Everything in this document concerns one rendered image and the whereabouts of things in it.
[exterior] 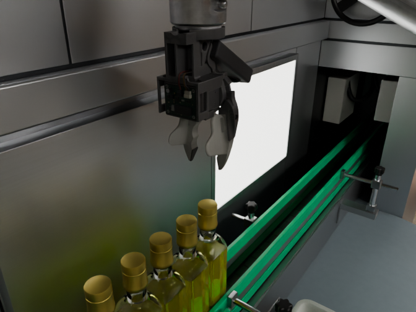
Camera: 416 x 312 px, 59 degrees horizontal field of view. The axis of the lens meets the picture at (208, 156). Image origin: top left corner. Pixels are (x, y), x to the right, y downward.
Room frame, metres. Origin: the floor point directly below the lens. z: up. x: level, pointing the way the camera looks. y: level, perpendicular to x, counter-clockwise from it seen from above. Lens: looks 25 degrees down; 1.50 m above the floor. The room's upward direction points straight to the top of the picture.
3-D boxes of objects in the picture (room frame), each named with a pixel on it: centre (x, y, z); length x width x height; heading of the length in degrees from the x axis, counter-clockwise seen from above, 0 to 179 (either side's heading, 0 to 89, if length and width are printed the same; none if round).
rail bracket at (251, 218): (0.79, -0.09, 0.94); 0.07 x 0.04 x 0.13; 53
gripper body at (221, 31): (0.51, 0.02, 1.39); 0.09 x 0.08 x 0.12; 145
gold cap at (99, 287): (0.35, 0.14, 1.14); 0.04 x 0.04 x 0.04
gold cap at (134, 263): (0.40, 0.10, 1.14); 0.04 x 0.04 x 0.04
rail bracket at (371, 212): (0.99, -0.49, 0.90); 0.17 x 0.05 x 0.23; 53
